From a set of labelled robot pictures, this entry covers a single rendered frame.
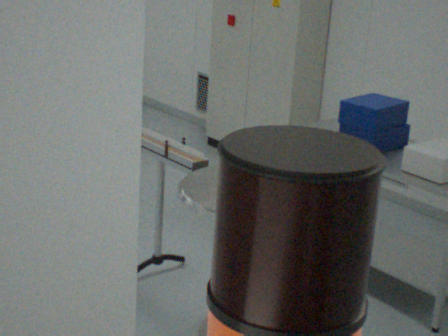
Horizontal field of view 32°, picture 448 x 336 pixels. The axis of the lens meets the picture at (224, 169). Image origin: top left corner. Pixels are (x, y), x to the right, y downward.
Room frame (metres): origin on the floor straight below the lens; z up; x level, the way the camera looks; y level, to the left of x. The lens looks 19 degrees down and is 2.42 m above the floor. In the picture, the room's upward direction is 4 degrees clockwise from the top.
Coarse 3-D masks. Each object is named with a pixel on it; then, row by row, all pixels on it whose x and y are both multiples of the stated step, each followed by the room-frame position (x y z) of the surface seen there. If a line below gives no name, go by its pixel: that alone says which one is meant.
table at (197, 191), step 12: (204, 168) 4.37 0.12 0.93; (216, 168) 4.38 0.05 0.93; (192, 180) 4.15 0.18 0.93; (204, 180) 4.16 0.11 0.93; (216, 180) 4.17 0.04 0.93; (180, 192) 3.99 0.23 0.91; (192, 192) 3.95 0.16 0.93; (204, 192) 3.97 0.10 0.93; (192, 204) 3.83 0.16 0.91; (204, 204) 3.79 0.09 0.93; (204, 216) 3.73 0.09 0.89; (204, 324) 4.13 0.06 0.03
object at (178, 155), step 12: (144, 132) 5.04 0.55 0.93; (144, 144) 4.85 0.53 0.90; (156, 144) 4.78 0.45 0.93; (168, 144) 4.69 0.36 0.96; (180, 144) 4.71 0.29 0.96; (156, 156) 4.74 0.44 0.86; (168, 156) 4.65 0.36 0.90; (180, 156) 4.56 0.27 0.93; (192, 156) 4.51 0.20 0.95; (180, 168) 4.55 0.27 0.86; (192, 168) 4.47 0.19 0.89
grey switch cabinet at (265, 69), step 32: (224, 0) 7.77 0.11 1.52; (256, 0) 7.42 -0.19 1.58; (288, 0) 7.11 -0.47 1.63; (320, 0) 7.17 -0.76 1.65; (224, 32) 7.74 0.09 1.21; (256, 32) 7.40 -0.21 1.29; (288, 32) 7.08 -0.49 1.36; (320, 32) 7.19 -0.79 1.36; (224, 64) 7.72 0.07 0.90; (256, 64) 7.37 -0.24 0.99; (288, 64) 7.05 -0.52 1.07; (320, 64) 7.23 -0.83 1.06; (224, 96) 7.70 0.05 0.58; (256, 96) 7.34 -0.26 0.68; (288, 96) 7.02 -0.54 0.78; (320, 96) 7.26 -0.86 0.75; (224, 128) 7.67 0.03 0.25
